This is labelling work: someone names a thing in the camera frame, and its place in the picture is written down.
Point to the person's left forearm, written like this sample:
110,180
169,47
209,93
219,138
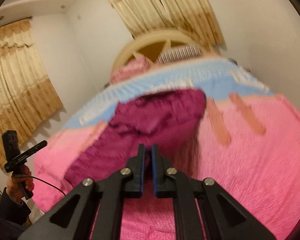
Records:
7,212

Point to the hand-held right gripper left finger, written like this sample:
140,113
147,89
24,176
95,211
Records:
141,172

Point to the pink and blue bedspread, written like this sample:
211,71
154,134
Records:
240,160

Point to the beige window curtain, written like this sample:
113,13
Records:
165,7

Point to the beige floral side curtain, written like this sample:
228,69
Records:
17,85

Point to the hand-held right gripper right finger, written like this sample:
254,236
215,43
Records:
154,172

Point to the magenta puffer jacket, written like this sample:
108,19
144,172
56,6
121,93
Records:
160,115

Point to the striped pillow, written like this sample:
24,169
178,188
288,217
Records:
180,53

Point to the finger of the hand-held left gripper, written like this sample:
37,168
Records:
35,148

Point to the person's left hand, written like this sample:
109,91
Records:
27,180

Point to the cream wooden headboard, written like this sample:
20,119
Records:
150,47

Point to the pink folded quilt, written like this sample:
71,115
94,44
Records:
130,68

